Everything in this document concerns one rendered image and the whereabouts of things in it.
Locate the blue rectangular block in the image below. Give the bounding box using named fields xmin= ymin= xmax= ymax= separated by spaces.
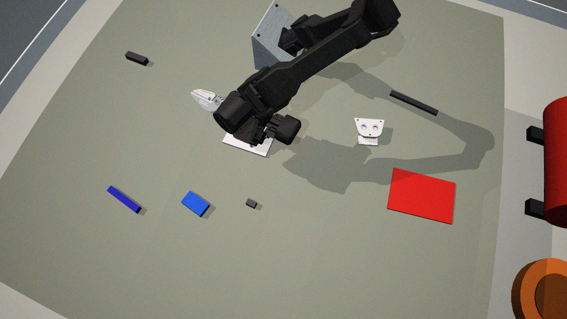
xmin=181 ymin=191 xmax=210 ymax=217

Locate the blue rectangular bar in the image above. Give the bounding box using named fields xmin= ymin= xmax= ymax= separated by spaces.
xmin=107 ymin=186 xmax=142 ymax=214

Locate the red flat plate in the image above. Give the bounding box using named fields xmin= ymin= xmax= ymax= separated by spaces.
xmin=387 ymin=168 xmax=455 ymax=224

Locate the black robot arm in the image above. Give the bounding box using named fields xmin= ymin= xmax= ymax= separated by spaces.
xmin=213 ymin=0 xmax=401 ymax=146

